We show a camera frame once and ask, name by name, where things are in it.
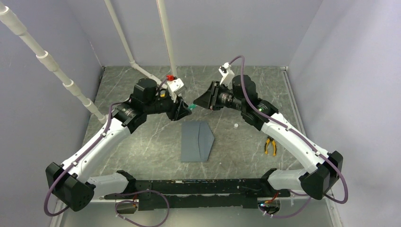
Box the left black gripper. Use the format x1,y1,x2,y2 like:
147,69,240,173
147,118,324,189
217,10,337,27
145,91,192,121

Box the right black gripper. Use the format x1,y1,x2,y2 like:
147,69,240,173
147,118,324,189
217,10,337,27
193,81,244,112

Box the green white glue stick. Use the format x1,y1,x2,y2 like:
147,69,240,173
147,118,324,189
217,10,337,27
188,104,197,110

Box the grey envelope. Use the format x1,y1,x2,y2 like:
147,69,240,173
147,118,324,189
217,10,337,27
181,121,215,162

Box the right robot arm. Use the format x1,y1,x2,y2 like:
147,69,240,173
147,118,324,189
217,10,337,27
194,75,343,200

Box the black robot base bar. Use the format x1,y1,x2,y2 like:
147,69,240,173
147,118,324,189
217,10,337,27
104,170,290,211

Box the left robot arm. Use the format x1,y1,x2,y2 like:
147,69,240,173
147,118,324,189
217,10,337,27
45,75,191,211

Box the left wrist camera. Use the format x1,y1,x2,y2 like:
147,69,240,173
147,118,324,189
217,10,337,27
166,78,186,103

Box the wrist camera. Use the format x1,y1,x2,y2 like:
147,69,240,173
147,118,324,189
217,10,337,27
218,62,235,86
166,78,186,103

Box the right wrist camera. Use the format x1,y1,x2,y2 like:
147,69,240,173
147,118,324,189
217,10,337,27
218,62,235,86

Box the yellow handled pliers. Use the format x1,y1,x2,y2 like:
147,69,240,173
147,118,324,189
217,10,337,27
264,136,277,157

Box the white pvc pipe frame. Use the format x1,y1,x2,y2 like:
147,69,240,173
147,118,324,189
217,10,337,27
0,0,169,123

